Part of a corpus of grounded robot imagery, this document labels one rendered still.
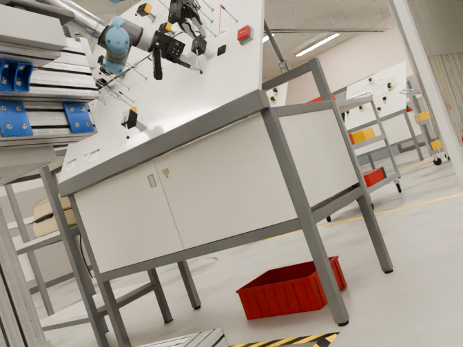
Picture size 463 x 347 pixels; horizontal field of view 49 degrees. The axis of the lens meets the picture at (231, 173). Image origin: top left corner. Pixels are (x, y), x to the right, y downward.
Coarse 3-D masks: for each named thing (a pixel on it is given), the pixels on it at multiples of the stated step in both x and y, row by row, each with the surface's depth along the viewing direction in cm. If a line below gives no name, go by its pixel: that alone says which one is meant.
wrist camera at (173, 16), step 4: (172, 0) 194; (176, 0) 192; (180, 0) 193; (172, 4) 193; (176, 4) 191; (180, 4) 192; (172, 8) 192; (176, 8) 190; (180, 8) 192; (172, 12) 190; (176, 12) 190; (180, 12) 191; (168, 16) 192; (172, 16) 189; (176, 16) 189; (180, 16) 191; (168, 20) 191; (172, 20) 190; (176, 20) 190; (172, 24) 192
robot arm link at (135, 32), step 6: (114, 18) 177; (120, 18) 178; (114, 24) 176; (120, 24) 177; (126, 24) 178; (132, 24) 180; (126, 30) 178; (132, 30) 179; (138, 30) 180; (132, 36) 180; (138, 36) 180; (132, 42) 181; (138, 42) 181
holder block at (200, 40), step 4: (200, 36) 197; (196, 40) 198; (200, 40) 197; (204, 40) 199; (192, 44) 198; (196, 44) 196; (200, 44) 196; (204, 44) 198; (192, 48) 197; (196, 48) 196; (200, 48) 196; (204, 48) 197; (200, 52) 198; (204, 52) 197
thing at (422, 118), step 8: (424, 96) 667; (416, 112) 631; (424, 112) 629; (416, 120) 637; (424, 120) 626; (424, 136) 630; (432, 144) 634; (440, 144) 627; (432, 152) 628; (440, 160) 627
